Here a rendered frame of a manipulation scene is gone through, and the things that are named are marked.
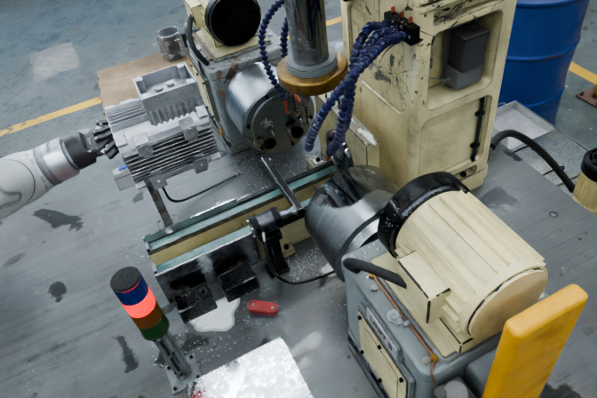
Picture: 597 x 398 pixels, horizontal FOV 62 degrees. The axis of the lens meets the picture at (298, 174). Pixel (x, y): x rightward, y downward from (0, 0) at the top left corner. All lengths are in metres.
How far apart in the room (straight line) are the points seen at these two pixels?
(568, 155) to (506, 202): 0.85
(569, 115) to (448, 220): 2.65
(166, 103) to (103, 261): 0.75
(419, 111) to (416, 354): 0.62
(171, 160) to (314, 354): 0.60
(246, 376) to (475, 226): 0.63
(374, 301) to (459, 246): 0.23
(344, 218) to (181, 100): 0.44
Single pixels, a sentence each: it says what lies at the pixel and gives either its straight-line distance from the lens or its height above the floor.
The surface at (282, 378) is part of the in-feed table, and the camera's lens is 1.18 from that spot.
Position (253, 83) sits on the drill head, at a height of 1.16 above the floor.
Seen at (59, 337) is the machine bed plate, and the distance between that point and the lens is 1.59.
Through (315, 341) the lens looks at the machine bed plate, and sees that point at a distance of 1.34.
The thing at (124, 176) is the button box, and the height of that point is 1.07.
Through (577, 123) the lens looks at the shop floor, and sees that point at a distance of 3.39.
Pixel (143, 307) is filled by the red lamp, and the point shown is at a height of 1.15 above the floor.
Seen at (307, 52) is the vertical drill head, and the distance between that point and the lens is 1.20.
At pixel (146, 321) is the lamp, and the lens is 1.11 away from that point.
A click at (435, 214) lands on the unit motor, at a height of 1.35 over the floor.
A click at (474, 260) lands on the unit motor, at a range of 0.80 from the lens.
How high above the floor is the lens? 1.98
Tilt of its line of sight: 43 degrees down
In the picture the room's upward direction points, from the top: 10 degrees counter-clockwise
